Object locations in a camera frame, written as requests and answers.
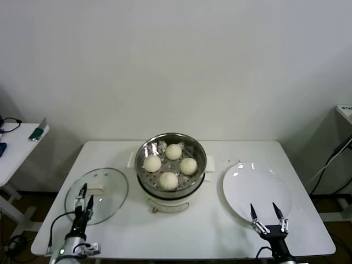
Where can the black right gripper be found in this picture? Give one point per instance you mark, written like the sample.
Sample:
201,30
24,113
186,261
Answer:
276,233

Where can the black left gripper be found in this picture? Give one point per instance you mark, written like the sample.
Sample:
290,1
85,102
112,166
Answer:
79,222

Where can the round glass pot lid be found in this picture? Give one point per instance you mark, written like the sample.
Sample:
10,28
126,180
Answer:
112,192

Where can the white steamed baozi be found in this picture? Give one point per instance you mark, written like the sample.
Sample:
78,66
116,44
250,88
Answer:
188,166
152,164
168,181
173,151

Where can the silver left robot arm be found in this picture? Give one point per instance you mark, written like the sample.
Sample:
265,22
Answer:
68,248

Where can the steel steamer basket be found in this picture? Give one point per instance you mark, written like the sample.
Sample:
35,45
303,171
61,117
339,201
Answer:
198,154

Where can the white oval plate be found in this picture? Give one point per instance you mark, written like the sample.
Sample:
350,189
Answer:
247,187

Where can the white electric cooker base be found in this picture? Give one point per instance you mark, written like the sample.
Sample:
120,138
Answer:
167,204

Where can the white side table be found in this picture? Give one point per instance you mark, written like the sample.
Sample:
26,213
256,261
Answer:
19,143

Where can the dark blue object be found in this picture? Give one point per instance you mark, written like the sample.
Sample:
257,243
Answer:
2,149

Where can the white cabinet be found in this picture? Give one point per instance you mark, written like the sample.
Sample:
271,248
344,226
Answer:
343,121

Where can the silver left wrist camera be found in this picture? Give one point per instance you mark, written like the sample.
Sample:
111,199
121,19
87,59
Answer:
89,248

